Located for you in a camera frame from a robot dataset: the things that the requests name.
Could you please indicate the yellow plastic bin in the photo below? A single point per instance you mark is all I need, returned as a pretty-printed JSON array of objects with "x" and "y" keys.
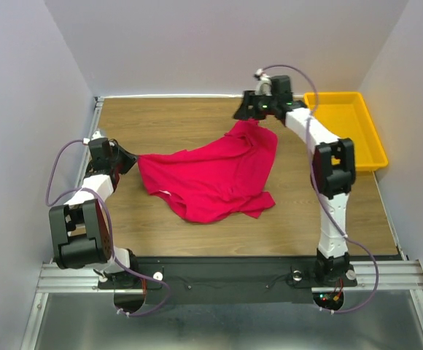
[{"x": 346, "y": 115}]

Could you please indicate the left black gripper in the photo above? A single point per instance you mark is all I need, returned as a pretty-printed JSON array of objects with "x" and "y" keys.
[{"x": 130, "y": 159}]

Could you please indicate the red t shirt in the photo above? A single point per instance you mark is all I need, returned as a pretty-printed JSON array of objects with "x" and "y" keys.
[{"x": 224, "y": 177}]

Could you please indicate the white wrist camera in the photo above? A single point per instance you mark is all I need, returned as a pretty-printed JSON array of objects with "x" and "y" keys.
[
  {"x": 264, "y": 85},
  {"x": 98, "y": 133}
]

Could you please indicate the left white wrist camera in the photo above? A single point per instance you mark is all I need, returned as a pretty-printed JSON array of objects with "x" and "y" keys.
[{"x": 98, "y": 133}]

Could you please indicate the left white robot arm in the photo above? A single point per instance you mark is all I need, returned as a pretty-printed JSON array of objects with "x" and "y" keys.
[{"x": 79, "y": 227}]

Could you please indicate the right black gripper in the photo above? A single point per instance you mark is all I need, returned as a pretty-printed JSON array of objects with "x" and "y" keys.
[{"x": 243, "y": 111}]

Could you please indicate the aluminium frame rail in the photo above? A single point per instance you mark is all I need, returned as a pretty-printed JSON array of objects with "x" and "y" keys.
[{"x": 51, "y": 280}]

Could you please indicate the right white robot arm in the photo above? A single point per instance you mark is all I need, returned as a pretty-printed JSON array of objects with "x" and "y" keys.
[{"x": 331, "y": 160}]

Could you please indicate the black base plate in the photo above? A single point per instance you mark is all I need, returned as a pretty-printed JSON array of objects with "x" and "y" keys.
[{"x": 152, "y": 282}]

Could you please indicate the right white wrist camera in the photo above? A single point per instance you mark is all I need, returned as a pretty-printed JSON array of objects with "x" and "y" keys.
[{"x": 264, "y": 85}]

